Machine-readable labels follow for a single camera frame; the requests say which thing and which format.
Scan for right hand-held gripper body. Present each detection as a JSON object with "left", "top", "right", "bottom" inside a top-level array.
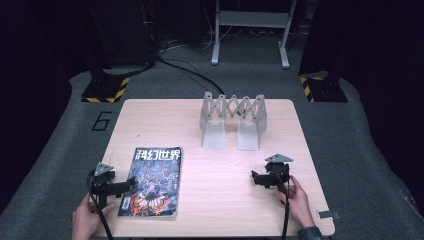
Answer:
[{"left": 265, "top": 153, "right": 294, "bottom": 194}]

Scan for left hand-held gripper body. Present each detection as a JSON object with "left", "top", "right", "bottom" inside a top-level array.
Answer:
[{"left": 88, "top": 162, "right": 118, "bottom": 210}]

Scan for dark illustrated magazine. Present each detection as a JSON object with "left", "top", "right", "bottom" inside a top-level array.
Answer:
[{"left": 117, "top": 146, "right": 183, "bottom": 220}]

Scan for grey expandable metal bookend rack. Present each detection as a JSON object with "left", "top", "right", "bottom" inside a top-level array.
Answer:
[{"left": 199, "top": 91, "right": 268, "bottom": 152}]

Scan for person's right hand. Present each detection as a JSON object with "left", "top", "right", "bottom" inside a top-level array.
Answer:
[{"left": 279, "top": 175, "right": 316, "bottom": 229}]

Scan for person's left hand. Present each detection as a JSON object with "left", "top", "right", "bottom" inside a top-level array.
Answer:
[{"left": 71, "top": 193, "right": 116, "bottom": 240}]

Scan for black stand base striped edge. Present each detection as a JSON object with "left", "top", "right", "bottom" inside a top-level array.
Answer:
[
  {"left": 80, "top": 71, "right": 130, "bottom": 104},
  {"left": 299, "top": 74, "right": 349, "bottom": 103}
]

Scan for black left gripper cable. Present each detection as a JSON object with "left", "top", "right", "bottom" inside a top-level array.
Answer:
[{"left": 87, "top": 169, "right": 114, "bottom": 240}]

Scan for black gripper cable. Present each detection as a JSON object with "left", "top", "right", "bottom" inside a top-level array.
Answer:
[
  {"left": 87, "top": 169, "right": 114, "bottom": 240},
  {"left": 271, "top": 169, "right": 290, "bottom": 240}
]

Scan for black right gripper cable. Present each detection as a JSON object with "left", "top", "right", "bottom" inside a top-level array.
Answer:
[{"left": 271, "top": 169, "right": 290, "bottom": 240}]

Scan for black floor cables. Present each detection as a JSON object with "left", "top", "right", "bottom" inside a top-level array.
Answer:
[{"left": 156, "top": 56, "right": 226, "bottom": 96}]

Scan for white floor cables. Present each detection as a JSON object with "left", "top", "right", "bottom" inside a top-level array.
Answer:
[{"left": 159, "top": 23, "right": 234, "bottom": 53}]

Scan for white metal desk frame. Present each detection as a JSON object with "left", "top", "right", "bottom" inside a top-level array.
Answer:
[{"left": 210, "top": 0, "right": 298, "bottom": 70}]

